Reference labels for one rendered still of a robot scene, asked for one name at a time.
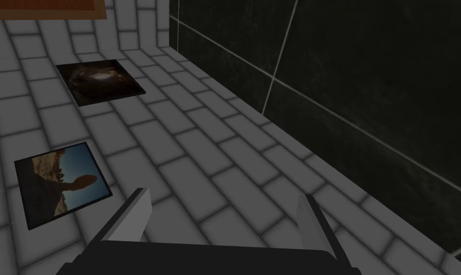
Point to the dark brown wall picture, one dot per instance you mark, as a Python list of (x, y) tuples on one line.
[(100, 81)]

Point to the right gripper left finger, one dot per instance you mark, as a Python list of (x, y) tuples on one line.
[(129, 221)]

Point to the blue sky rock wall picture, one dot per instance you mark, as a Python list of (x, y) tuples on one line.
[(60, 184)]

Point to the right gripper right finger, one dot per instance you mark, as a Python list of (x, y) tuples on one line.
[(315, 229)]

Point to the brown wooden door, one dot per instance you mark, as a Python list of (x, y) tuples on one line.
[(43, 8)]

